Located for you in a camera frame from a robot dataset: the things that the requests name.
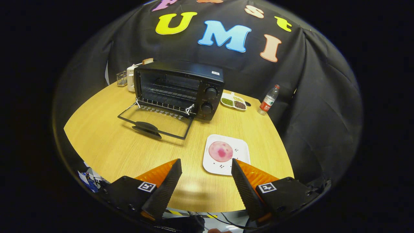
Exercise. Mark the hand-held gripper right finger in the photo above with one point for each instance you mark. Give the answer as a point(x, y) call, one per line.
point(247, 191)

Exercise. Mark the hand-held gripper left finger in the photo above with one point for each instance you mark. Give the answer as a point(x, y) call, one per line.
point(165, 191)

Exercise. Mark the white square plate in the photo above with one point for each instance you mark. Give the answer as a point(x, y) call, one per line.
point(239, 149)

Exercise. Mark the pink round food slice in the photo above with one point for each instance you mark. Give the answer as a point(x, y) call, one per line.
point(220, 151)

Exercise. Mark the black toaster oven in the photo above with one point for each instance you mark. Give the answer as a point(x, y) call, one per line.
point(212, 92)

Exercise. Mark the white pop-up toaster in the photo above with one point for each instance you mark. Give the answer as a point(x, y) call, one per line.
point(130, 79)

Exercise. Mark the blue and white packages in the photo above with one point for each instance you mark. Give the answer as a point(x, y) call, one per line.
point(89, 179)

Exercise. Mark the white divided bean dish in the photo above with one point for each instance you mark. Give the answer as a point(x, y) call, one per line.
point(233, 102)

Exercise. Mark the clear plastic water bottle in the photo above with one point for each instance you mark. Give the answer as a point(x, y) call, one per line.
point(267, 100)

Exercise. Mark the brown toast slice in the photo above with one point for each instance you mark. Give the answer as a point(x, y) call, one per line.
point(148, 61)

